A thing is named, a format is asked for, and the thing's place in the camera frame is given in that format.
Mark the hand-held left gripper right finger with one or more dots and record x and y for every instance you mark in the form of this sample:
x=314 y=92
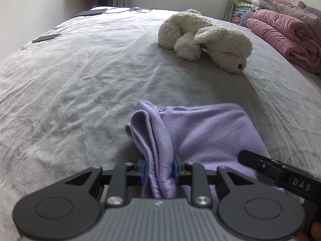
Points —
x=176 y=172

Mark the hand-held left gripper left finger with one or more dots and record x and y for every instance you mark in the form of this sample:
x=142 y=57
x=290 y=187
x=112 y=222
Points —
x=143 y=173

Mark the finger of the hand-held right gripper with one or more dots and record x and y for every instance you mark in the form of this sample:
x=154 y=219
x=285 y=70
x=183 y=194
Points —
x=255 y=160

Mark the purple pants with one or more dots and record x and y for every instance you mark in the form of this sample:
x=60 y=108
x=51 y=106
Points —
x=208 y=135

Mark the person's right hand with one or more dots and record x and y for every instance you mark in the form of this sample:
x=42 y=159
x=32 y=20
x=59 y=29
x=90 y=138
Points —
x=316 y=232

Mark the white plush dog toy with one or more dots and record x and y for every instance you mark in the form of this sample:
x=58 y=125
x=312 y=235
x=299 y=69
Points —
x=220 y=42

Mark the pink folded quilt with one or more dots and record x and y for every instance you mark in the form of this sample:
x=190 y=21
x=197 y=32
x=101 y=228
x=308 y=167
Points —
x=283 y=32

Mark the floral bedding pile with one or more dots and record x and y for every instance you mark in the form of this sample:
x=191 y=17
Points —
x=245 y=6

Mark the black phone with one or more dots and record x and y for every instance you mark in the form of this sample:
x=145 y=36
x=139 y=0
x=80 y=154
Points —
x=46 y=38

